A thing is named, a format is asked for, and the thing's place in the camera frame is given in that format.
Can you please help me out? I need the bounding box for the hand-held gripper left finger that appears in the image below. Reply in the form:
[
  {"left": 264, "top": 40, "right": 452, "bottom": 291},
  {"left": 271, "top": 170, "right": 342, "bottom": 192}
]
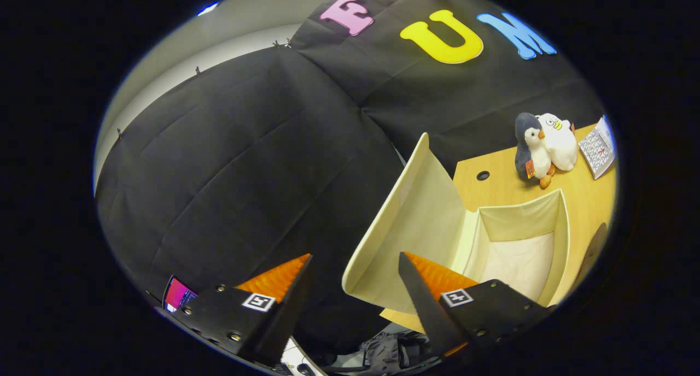
[{"left": 156, "top": 253, "right": 315, "bottom": 367}]

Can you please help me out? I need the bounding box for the dark bag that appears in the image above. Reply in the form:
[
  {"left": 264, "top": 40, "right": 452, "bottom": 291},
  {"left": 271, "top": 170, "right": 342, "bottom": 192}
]
[{"left": 361, "top": 332, "right": 433, "bottom": 374}]

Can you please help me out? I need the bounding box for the grey patterned book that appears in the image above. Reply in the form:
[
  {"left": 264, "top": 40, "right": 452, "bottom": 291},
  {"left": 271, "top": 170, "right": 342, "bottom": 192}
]
[{"left": 578, "top": 116, "right": 617, "bottom": 180}]

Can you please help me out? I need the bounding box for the beige fabric storage box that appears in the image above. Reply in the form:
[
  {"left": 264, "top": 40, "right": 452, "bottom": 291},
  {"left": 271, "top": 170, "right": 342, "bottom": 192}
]
[{"left": 342, "top": 133, "right": 570, "bottom": 315}]

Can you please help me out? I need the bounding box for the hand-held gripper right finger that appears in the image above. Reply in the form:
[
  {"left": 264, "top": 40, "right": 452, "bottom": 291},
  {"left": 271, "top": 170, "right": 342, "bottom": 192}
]
[{"left": 398, "top": 251, "right": 556, "bottom": 360}]

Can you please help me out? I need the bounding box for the white round plush toy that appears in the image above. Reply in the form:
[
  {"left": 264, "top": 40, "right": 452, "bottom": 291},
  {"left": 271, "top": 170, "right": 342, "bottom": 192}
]
[{"left": 536, "top": 113, "right": 578, "bottom": 172}]

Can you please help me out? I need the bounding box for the black backdrop cloth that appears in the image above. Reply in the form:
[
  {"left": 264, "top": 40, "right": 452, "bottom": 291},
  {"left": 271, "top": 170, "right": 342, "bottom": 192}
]
[{"left": 94, "top": 0, "right": 608, "bottom": 355}]

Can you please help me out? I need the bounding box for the grey penguin plush toy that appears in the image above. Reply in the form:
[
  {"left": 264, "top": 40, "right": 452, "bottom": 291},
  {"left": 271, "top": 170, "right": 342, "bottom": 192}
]
[{"left": 514, "top": 112, "right": 556, "bottom": 190}]

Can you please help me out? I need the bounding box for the brown shoe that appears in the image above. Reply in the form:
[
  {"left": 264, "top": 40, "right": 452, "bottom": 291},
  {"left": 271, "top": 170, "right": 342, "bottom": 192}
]
[{"left": 577, "top": 223, "right": 608, "bottom": 284}]

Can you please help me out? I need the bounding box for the pink lit screen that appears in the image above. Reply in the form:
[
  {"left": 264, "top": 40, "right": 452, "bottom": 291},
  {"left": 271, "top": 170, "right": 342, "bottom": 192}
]
[{"left": 163, "top": 275, "right": 199, "bottom": 313}]

